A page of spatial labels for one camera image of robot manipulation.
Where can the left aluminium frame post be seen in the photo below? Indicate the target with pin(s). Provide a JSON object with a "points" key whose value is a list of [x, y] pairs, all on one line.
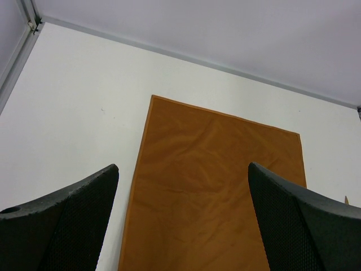
{"points": [[20, 26]]}

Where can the orange cloth napkin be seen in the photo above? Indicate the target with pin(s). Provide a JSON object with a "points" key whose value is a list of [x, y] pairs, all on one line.
{"points": [[190, 206]]}

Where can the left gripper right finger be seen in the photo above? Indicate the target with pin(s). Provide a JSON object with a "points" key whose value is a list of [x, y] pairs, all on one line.
{"points": [[301, 229]]}

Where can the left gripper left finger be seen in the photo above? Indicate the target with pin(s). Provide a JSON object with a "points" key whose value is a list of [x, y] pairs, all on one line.
{"points": [[63, 230]]}

